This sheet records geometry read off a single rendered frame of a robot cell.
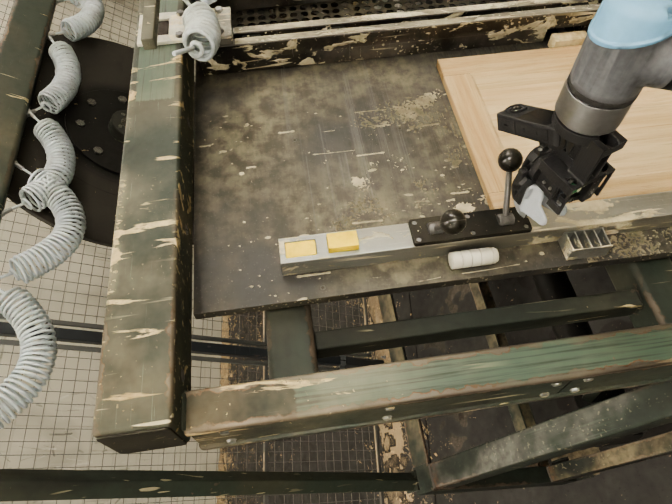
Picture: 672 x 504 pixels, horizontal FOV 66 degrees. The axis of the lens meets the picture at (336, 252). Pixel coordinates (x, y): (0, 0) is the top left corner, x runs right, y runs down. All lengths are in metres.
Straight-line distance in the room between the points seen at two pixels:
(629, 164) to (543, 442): 0.78
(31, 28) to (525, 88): 1.34
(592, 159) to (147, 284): 0.61
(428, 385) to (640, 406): 0.76
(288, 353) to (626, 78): 0.59
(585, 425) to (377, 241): 0.83
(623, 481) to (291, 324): 1.73
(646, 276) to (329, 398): 0.60
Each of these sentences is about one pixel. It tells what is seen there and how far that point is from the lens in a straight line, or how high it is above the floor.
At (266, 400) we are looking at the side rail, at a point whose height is 1.73.
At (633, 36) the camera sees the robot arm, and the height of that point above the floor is 1.61.
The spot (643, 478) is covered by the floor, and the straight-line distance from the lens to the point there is 2.33.
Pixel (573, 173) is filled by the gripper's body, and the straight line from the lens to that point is 0.71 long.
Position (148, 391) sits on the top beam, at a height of 1.88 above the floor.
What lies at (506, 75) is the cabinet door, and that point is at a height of 1.25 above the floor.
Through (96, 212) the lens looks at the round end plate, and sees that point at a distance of 1.47.
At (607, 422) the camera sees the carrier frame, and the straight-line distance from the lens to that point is 1.46.
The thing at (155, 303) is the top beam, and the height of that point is 1.88.
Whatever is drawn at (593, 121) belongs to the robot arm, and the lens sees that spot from 0.65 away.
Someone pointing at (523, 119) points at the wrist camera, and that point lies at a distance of 0.74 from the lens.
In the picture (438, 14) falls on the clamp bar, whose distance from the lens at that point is 1.27.
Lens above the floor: 2.06
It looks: 31 degrees down
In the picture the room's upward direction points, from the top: 77 degrees counter-clockwise
